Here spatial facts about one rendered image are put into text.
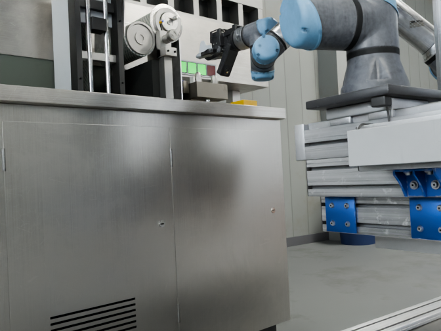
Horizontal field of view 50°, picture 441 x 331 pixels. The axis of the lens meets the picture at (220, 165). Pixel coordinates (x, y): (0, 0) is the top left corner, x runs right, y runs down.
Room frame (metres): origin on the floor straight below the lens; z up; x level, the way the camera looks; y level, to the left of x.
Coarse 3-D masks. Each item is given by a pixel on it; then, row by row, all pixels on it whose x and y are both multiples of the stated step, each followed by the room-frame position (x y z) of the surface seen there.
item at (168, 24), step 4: (168, 12) 1.78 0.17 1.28; (160, 16) 1.77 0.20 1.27; (164, 16) 1.77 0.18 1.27; (168, 16) 1.78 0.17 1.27; (172, 16) 1.79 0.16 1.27; (160, 20) 1.77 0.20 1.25; (164, 20) 1.77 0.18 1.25; (168, 20) 1.78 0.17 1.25; (172, 20) 1.79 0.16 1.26; (176, 20) 1.80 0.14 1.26; (164, 24) 1.77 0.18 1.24; (168, 24) 1.78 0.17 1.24; (172, 24) 1.79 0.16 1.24; (176, 24) 1.80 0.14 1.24; (164, 28) 1.77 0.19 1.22; (168, 28) 1.78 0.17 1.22; (172, 28) 1.79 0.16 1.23; (176, 28) 1.80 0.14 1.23
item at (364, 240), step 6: (342, 234) 4.23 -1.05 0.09; (348, 234) 4.16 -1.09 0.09; (354, 234) 4.13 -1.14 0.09; (360, 234) 4.12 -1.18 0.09; (342, 240) 4.25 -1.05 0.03; (348, 240) 4.17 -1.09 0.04; (354, 240) 4.14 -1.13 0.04; (360, 240) 4.12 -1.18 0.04; (366, 240) 4.12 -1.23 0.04; (372, 240) 4.15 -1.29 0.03
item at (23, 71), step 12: (0, 60) 1.71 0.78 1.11; (12, 60) 1.74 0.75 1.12; (24, 60) 1.77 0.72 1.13; (36, 60) 1.80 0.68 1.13; (48, 60) 1.83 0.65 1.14; (0, 72) 1.71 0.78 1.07; (12, 72) 1.74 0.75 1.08; (24, 72) 1.77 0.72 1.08; (36, 72) 1.79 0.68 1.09; (48, 72) 1.82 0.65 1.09; (96, 72) 1.96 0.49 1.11; (12, 84) 1.74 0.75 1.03; (24, 84) 1.76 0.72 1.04; (36, 84) 1.79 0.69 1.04; (48, 84) 1.82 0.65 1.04; (96, 84) 1.96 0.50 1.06
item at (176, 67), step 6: (174, 42) 1.86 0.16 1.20; (150, 54) 2.00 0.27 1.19; (156, 54) 1.96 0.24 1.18; (180, 54) 1.84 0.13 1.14; (174, 60) 1.87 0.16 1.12; (180, 60) 1.84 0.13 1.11; (174, 66) 1.87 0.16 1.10; (180, 66) 1.84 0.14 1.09; (174, 72) 1.87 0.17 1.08; (180, 72) 1.84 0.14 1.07; (174, 78) 1.87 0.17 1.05; (180, 78) 1.84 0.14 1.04; (174, 84) 1.87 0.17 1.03; (180, 84) 1.84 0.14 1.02
